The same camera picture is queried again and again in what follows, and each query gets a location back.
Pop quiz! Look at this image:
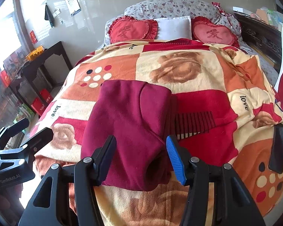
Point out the dark red fleece garment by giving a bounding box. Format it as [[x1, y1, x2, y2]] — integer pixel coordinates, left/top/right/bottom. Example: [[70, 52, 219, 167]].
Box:
[[81, 80, 175, 191]]

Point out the red box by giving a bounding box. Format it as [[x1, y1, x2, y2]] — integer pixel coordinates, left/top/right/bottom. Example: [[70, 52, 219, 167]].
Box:
[[40, 89, 53, 104], [31, 97, 46, 116]]

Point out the dark wooden side table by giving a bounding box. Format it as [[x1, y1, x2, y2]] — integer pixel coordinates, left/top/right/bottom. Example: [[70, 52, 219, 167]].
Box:
[[8, 41, 73, 108]]

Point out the black smartphone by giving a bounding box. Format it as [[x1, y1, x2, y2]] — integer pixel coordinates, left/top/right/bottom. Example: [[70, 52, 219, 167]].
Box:
[[268, 124, 283, 174]]

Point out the yellow basket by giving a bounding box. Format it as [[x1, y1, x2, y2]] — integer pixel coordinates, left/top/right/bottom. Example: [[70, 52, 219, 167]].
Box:
[[26, 45, 45, 61]]

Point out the orange cream red patterned blanket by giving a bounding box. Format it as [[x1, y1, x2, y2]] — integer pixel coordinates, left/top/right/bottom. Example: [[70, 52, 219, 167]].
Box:
[[33, 39, 283, 225]]

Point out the left red heart pillow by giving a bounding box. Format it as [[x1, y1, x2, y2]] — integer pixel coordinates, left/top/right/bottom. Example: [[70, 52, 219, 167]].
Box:
[[108, 15, 158, 44]]

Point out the red heart pillow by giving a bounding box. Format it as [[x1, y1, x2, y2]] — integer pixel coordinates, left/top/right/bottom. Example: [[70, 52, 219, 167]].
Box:
[[191, 16, 239, 48], [108, 15, 158, 44]]

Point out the carved dark wooden headboard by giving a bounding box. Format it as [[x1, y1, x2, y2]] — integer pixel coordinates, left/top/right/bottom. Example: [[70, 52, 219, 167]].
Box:
[[234, 12, 282, 73]]

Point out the right red heart pillow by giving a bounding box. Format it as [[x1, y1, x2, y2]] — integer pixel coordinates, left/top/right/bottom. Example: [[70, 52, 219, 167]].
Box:
[[191, 16, 239, 48]]

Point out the white pillow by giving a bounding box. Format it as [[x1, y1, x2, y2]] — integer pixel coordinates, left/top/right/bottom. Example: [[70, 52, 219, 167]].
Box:
[[155, 16, 192, 40]]

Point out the floral bedding roll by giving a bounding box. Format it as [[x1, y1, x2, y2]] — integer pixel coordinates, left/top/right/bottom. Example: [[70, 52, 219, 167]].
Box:
[[104, 0, 242, 46]]

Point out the dark cloth on wall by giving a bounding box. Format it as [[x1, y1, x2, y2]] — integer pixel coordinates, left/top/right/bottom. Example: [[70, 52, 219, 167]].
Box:
[[44, 4, 55, 28]]

